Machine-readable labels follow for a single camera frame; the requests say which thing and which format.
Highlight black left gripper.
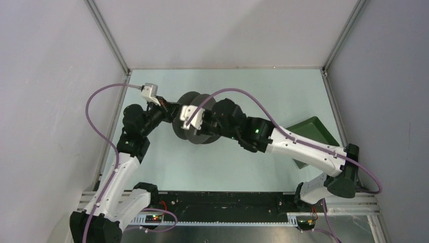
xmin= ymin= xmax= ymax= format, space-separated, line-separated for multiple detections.
xmin=140 ymin=96 xmax=183 ymax=137

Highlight dark grey spool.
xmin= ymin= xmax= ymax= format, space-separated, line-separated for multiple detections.
xmin=190 ymin=134 xmax=221 ymax=145
xmin=171 ymin=91 xmax=217 ymax=145

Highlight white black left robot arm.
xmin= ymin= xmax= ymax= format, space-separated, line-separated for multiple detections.
xmin=70 ymin=97 xmax=182 ymax=242

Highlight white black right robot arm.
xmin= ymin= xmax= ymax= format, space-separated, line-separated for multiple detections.
xmin=180 ymin=99 xmax=358 ymax=212

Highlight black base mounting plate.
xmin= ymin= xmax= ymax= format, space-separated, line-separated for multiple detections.
xmin=150 ymin=191 xmax=313 ymax=222

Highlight green tray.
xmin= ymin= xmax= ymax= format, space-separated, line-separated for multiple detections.
xmin=286 ymin=116 xmax=340 ymax=170

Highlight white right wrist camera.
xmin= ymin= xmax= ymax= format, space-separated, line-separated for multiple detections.
xmin=179 ymin=105 xmax=205 ymax=130

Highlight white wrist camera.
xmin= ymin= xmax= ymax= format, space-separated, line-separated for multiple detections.
xmin=179 ymin=105 xmax=205 ymax=130
xmin=141 ymin=83 xmax=161 ymax=106

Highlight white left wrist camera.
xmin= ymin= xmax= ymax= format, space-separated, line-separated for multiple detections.
xmin=141 ymin=83 xmax=161 ymax=106

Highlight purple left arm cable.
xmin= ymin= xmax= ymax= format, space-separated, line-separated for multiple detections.
xmin=81 ymin=84 xmax=143 ymax=243

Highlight left aluminium frame post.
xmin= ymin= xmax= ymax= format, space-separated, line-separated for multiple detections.
xmin=84 ymin=0 xmax=131 ymax=76

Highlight aluminium frame post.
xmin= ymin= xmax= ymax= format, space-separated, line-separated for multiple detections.
xmin=84 ymin=0 xmax=131 ymax=76
xmin=322 ymin=0 xmax=369 ymax=76

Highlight white slotted cable duct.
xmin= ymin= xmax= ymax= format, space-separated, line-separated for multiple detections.
xmin=129 ymin=215 xmax=298 ymax=227

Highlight right aluminium frame post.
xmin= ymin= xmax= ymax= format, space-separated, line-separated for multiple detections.
xmin=322 ymin=0 xmax=369 ymax=76

